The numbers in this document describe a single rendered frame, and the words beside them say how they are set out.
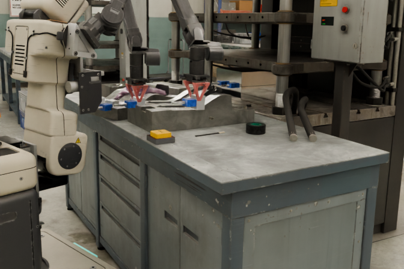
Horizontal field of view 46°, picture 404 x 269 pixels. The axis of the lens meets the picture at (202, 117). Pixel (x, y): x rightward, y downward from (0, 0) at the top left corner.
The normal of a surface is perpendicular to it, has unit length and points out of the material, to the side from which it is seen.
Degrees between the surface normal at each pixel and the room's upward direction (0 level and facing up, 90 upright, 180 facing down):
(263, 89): 90
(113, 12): 61
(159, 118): 90
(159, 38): 90
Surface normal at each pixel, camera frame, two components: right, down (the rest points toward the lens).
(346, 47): -0.87, 0.09
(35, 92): -0.68, 0.00
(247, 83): 0.50, 0.18
